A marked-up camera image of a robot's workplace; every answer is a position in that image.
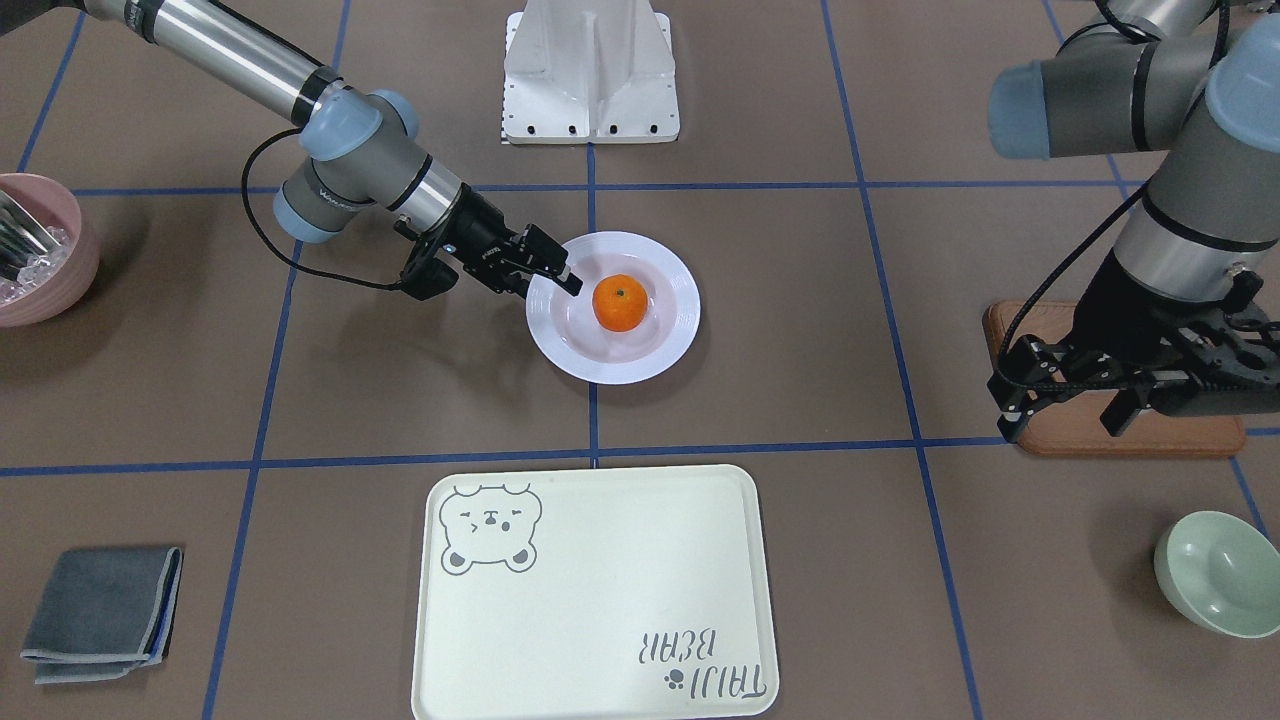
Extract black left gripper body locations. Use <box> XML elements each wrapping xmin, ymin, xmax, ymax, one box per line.
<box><xmin>1070</xmin><ymin>252</ymin><xmax>1279</xmax><ymax>416</ymax></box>

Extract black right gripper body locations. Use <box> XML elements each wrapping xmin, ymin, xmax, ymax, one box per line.
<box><xmin>435</xmin><ymin>184</ymin><xmax>530</xmax><ymax>299</ymax></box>

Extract orange mandarin fruit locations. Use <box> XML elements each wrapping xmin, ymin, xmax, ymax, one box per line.
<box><xmin>591</xmin><ymin>274</ymin><xmax>649</xmax><ymax>333</ymax></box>

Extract white round plate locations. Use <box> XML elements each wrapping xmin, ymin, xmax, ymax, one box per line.
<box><xmin>525</xmin><ymin>231</ymin><xmax>701</xmax><ymax>386</ymax></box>

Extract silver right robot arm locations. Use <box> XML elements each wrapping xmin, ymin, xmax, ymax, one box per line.
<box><xmin>76</xmin><ymin>1</ymin><xmax>582</xmax><ymax>300</ymax></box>

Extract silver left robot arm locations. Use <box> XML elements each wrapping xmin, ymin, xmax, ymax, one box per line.
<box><xmin>987</xmin><ymin>1</ymin><xmax>1279</xmax><ymax>442</ymax></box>

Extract cream bear print tray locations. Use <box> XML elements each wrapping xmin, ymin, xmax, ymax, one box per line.
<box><xmin>410</xmin><ymin>464</ymin><xmax>780</xmax><ymax>719</ymax></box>

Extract wooden cutting board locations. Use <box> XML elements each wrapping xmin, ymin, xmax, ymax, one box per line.
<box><xmin>982</xmin><ymin>300</ymin><xmax>1245</xmax><ymax>459</ymax></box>

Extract green ceramic bowl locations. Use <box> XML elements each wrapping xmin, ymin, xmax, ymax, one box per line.
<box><xmin>1153</xmin><ymin>510</ymin><xmax>1279</xmax><ymax>639</ymax></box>

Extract pink bowl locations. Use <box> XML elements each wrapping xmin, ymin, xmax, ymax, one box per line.
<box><xmin>1</xmin><ymin>173</ymin><xmax>101</xmax><ymax>329</ymax></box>

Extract metal utensils in pink bowl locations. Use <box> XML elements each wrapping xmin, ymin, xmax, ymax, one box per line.
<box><xmin>1</xmin><ymin>191</ymin><xmax>76</xmax><ymax>305</ymax></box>

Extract grey folded cloth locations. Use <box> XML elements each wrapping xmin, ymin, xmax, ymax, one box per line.
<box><xmin>20</xmin><ymin>546</ymin><xmax>184</xmax><ymax>685</ymax></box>

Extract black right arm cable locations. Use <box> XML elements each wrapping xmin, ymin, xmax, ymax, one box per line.
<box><xmin>241</xmin><ymin>127</ymin><xmax>411</xmax><ymax>293</ymax></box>

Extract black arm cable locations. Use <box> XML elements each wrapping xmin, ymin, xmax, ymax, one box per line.
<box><xmin>241</xmin><ymin>127</ymin><xmax>411</xmax><ymax>293</ymax></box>
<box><xmin>995</xmin><ymin>0</ymin><xmax>1236</xmax><ymax>401</ymax></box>

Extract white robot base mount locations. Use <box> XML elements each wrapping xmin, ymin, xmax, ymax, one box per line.
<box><xmin>500</xmin><ymin>1</ymin><xmax>681</xmax><ymax>145</ymax></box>

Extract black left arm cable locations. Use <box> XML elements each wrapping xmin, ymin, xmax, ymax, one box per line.
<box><xmin>995</xmin><ymin>0</ymin><xmax>1236</xmax><ymax>401</ymax></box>

